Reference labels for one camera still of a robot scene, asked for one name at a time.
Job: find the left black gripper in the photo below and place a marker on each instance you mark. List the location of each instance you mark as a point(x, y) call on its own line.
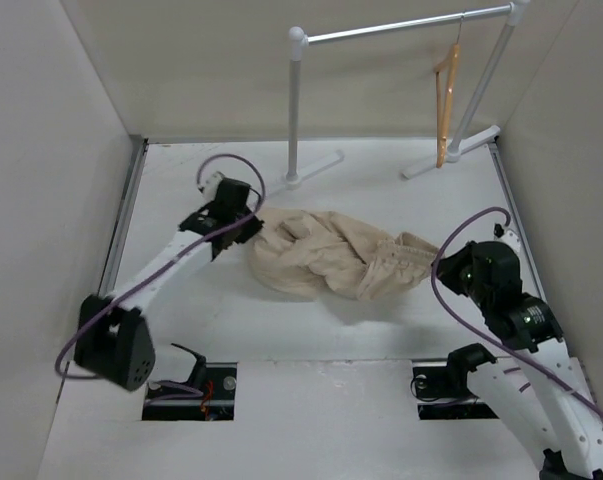
point(254, 225)

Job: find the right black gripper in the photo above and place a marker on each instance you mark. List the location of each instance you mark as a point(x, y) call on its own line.
point(446, 267)

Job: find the beige trousers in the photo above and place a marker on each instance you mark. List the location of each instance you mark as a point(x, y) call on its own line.
point(303, 253)

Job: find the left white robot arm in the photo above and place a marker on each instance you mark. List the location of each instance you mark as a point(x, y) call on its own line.
point(118, 337)

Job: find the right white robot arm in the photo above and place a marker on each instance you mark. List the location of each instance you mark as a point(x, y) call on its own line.
point(561, 430)

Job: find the wooden clothes hanger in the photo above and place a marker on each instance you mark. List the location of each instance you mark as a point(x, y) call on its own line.
point(445, 76)

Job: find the white and silver clothes rack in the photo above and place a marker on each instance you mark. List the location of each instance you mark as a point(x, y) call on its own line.
point(378, 81)

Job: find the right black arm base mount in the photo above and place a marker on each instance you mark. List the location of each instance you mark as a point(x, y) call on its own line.
point(441, 399)

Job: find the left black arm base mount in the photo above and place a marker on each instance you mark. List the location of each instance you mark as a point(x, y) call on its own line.
point(208, 397)

